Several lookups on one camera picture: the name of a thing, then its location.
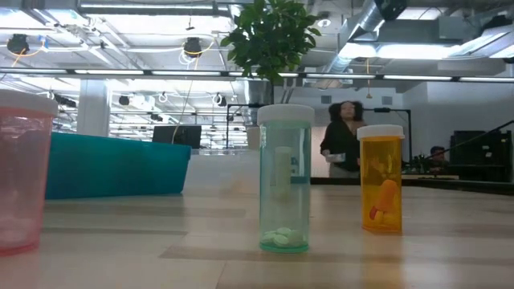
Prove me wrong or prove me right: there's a green pill bottle white cap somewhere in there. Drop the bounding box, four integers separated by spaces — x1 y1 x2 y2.
256 104 316 254

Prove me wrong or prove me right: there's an orange pill bottle white cap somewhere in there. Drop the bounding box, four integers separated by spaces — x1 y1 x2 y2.
356 124 406 234

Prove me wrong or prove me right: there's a small white ball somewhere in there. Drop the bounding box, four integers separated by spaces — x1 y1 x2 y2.
0 88 59 257

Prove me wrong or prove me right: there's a blue-green plastic bin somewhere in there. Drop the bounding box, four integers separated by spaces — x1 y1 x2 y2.
44 132 193 201

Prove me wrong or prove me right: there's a black background monitor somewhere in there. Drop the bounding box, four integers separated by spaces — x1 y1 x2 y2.
151 124 203 150

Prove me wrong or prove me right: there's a person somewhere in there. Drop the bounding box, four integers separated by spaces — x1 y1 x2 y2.
319 100 368 179
426 144 451 174

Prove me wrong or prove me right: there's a green potted plant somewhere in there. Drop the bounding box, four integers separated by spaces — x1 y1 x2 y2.
219 0 323 106

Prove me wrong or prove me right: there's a white building column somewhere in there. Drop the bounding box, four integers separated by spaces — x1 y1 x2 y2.
75 78 112 137

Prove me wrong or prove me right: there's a black storage cabinet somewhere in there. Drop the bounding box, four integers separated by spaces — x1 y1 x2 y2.
448 128 514 183

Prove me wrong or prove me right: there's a black ceiling cable reel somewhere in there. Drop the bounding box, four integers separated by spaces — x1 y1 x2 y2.
183 36 203 58
6 34 31 56

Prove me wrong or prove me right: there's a black tubular frame stand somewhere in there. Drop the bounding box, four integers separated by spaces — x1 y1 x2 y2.
363 107 413 161

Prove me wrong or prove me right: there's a silver ventilation duct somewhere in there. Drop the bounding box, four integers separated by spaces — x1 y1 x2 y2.
312 0 389 90

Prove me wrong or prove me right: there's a black aluminium table frame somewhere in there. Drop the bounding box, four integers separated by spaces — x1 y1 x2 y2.
309 175 514 197

